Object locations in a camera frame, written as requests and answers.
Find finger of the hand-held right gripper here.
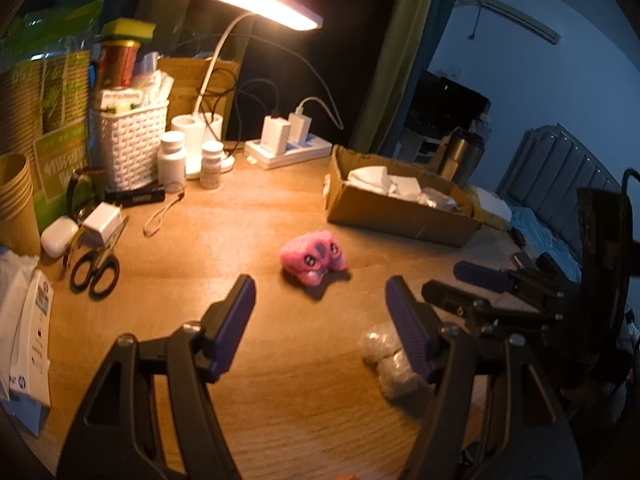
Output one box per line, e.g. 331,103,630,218
421,280,558,332
453,260,566,302

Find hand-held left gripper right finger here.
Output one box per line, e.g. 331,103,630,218
385,275,583,480

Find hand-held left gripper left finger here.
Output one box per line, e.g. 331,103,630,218
56,273,257,480

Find clear bag of cotton balls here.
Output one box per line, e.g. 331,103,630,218
360,322,433,401

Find clear bag of cotton swabs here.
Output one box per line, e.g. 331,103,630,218
417,187,462,212

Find brown cardboard box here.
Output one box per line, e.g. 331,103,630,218
325,145,483,248

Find pink plush toy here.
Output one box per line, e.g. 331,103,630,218
279,230,349,287

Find yellow tissue box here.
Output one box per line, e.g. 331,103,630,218
470,185,513,231

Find blue printed blanket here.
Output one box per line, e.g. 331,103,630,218
510,207,581,271

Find grey padded headboard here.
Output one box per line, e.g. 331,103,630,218
495,124,621,261

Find steel tumbler with black lid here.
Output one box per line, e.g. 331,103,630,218
437,127,485,183

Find white computer desk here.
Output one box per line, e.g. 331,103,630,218
400,125,446,163

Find small white pill bottle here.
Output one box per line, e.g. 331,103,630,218
199,141,224,190

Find white plug adapter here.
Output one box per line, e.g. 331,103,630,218
82,202,123,248

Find black computer monitor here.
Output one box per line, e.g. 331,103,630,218
415,70,491,129

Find large white pill bottle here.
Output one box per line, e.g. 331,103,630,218
157,131,188,193

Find white power strip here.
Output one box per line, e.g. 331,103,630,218
244,132,333,170

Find white earbuds case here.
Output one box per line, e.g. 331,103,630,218
41,216,80,259

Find white printed packet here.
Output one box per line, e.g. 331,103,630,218
7,269,53,408

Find white woven basket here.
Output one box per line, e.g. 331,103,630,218
89,100,170,192

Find white plastic bag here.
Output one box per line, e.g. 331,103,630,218
0,246,41,396

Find yellow curtain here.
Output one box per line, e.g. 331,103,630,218
135,0,221,58
350,0,441,156

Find stack of brown paper cups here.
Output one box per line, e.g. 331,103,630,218
0,154,41,256

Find brown paper bag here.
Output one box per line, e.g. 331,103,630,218
157,56,241,141

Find white air conditioner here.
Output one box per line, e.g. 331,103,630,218
480,0,562,46

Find green pack of paper cups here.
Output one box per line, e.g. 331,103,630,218
0,0,103,233

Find red can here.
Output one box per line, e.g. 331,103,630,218
100,40,141,89

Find dark glass window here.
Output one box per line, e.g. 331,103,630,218
190,0,407,151

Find yellow green sponge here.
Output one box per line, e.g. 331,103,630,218
100,19,156,44

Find white desk lamp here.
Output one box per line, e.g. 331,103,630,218
171,0,324,181

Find black handled scissors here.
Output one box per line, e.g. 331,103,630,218
62,215,130,301

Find black flashlight with lanyard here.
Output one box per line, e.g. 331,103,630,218
105,187,187,237

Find white charger with black cable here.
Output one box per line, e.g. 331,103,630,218
262,116,291,153

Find dark ring strap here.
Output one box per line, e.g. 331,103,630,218
67,167,108,211

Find black cable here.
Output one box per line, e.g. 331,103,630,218
200,77,281,126

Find white charging cable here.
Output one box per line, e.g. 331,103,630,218
295,30,346,131

